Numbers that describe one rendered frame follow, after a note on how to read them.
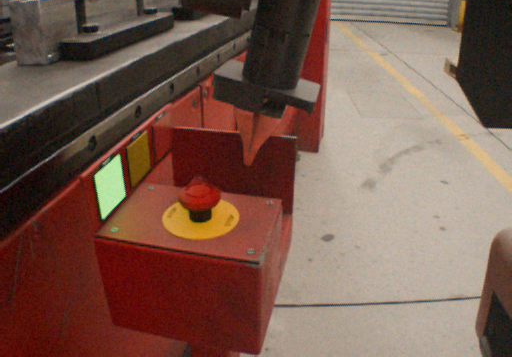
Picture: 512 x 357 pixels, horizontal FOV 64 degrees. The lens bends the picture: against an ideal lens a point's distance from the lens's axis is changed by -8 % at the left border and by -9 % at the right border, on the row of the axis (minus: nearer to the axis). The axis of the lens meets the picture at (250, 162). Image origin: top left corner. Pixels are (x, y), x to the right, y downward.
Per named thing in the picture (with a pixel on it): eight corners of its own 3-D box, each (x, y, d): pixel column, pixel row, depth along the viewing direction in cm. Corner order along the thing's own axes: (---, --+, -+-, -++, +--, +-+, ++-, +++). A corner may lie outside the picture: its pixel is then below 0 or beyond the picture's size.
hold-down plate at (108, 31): (90, 60, 61) (88, 40, 60) (60, 60, 62) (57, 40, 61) (175, 27, 87) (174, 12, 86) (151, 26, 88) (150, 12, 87)
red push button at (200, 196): (214, 237, 40) (213, 203, 39) (173, 231, 41) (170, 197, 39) (227, 214, 44) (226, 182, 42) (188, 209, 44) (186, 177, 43)
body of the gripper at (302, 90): (226, 74, 49) (240, 9, 46) (315, 100, 48) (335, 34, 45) (209, 91, 43) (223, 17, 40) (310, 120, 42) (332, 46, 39)
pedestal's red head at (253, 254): (259, 358, 41) (262, 199, 33) (111, 326, 44) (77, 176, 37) (292, 241, 59) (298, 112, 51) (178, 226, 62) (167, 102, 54)
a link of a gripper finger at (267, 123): (216, 139, 53) (232, 63, 49) (274, 156, 52) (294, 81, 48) (197, 163, 47) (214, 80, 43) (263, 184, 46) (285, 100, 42)
